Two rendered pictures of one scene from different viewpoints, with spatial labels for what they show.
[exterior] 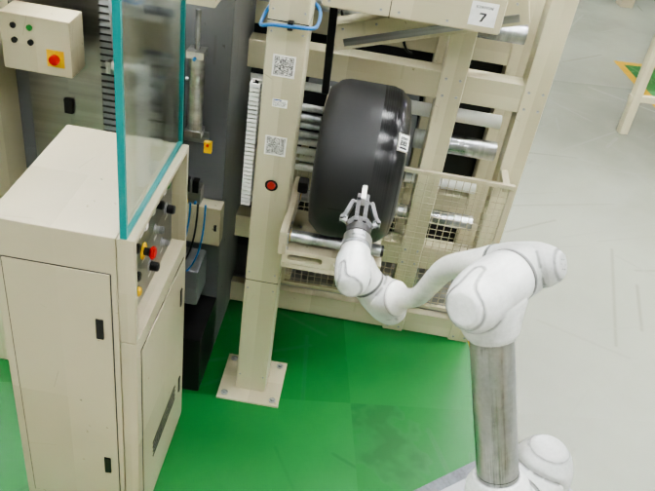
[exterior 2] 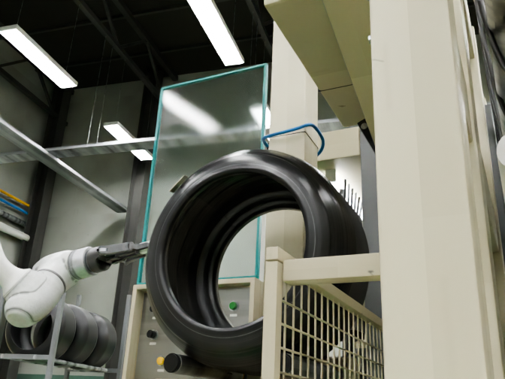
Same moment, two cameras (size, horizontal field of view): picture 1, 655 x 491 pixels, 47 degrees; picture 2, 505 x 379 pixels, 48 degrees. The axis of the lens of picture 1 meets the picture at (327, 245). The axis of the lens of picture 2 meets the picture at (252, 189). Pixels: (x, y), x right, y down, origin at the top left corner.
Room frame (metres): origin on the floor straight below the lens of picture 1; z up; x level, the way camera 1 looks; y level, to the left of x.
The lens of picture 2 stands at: (2.96, -1.36, 0.79)
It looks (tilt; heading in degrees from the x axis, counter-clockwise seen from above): 22 degrees up; 115
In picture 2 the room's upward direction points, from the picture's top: 3 degrees clockwise
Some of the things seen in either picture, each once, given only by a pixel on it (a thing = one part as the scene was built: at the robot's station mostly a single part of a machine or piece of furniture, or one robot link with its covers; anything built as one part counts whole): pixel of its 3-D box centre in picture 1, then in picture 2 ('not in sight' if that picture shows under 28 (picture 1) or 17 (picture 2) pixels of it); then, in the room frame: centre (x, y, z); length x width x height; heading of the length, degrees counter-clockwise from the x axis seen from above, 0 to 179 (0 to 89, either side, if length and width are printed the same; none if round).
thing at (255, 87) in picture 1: (251, 144); not in sight; (2.32, 0.32, 1.19); 0.05 x 0.04 x 0.48; 179
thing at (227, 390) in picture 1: (252, 379); not in sight; (2.35, 0.23, 0.01); 0.27 x 0.27 x 0.02; 89
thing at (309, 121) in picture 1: (298, 131); not in sight; (2.75, 0.19, 1.05); 0.20 x 0.15 x 0.30; 89
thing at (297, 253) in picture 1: (331, 256); not in sight; (2.22, -0.02, 0.83); 0.36 x 0.09 x 0.06; 89
